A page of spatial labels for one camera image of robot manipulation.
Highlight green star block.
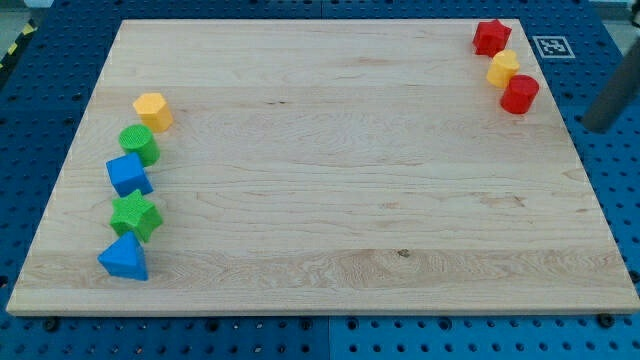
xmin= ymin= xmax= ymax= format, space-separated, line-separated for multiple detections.
xmin=109 ymin=189 xmax=164 ymax=243

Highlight yellow hexagon block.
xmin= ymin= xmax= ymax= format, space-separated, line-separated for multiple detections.
xmin=133 ymin=93 xmax=174 ymax=133

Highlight wooden board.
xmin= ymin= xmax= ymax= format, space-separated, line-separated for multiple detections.
xmin=7 ymin=19 xmax=639 ymax=317

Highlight blue triangle block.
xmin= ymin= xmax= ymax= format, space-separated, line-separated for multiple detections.
xmin=97 ymin=231 xmax=148 ymax=281

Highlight white fiducial marker tag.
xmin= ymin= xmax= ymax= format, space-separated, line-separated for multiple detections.
xmin=533 ymin=35 xmax=575 ymax=59

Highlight green cylinder block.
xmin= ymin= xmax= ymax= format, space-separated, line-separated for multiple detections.
xmin=118 ymin=124 xmax=160 ymax=167

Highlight red star block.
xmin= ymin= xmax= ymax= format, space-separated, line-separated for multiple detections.
xmin=472 ymin=19 xmax=512 ymax=58

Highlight yellow heart block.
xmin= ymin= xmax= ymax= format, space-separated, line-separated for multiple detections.
xmin=486 ymin=49 xmax=520 ymax=89

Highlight red cylinder block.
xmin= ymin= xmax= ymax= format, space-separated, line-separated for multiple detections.
xmin=500 ymin=75 xmax=540 ymax=115

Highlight blue cube block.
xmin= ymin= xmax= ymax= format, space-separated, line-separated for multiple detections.
xmin=106 ymin=153 xmax=153 ymax=197

